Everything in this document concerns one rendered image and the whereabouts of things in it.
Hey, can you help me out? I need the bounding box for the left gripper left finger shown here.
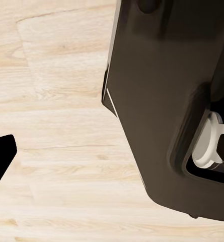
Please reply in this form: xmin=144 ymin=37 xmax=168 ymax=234
xmin=0 ymin=134 xmax=17 ymax=180

